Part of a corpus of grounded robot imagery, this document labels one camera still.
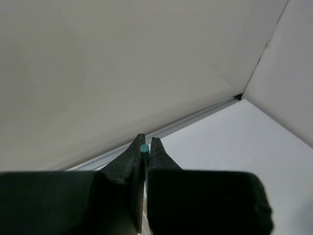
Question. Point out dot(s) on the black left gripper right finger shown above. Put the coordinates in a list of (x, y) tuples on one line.
[(197, 202)]

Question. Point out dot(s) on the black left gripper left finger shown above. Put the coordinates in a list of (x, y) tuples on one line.
[(104, 202)]

